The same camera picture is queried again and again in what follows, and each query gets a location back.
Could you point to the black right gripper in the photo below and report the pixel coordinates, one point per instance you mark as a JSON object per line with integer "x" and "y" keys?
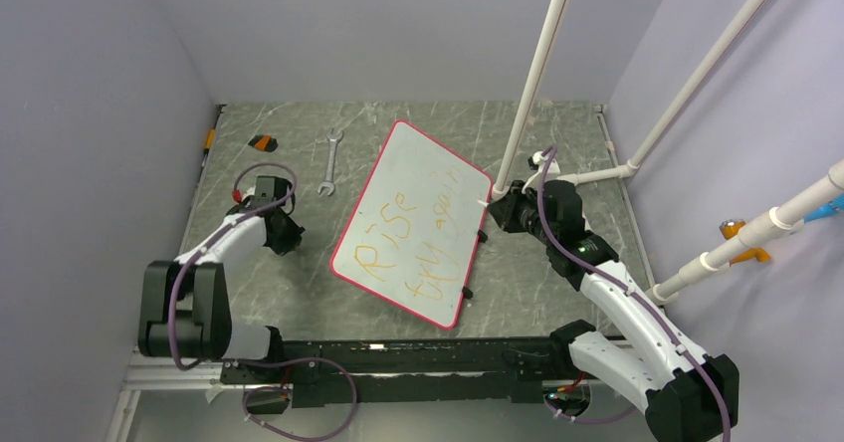
{"x": 506, "y": 208}

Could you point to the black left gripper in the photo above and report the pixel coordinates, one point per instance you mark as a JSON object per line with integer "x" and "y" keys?
{"x": 292, "y": 239}

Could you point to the pink framed whiteboard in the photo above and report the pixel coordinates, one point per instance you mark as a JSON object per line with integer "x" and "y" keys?
{"x": 411, "y": 238}

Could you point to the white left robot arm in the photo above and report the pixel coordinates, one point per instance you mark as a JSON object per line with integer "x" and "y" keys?
{"x": 185, "y": 309}

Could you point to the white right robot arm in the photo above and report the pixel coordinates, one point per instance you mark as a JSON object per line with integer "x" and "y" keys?
{"x": 684, "y": 393}

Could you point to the orange black small object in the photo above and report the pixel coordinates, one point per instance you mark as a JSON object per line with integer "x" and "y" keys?
{"x": 264, "y": 143}

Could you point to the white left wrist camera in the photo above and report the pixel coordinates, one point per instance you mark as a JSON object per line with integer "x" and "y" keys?
{"x": 261, "y": 194}

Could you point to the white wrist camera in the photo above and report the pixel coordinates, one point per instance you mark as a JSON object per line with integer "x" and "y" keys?
{"x": 261, "y": 194}
{"x": 543, "y": 167}

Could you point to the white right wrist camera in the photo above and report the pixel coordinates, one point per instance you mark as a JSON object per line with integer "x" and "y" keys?
{"x": 543, "y": 167}

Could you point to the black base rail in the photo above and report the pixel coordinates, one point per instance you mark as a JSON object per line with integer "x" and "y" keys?
{"x": 518, "y": 369}

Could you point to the white pvc pipe frame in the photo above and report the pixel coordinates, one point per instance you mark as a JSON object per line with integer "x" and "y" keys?
{"x": 773, "y": 224}

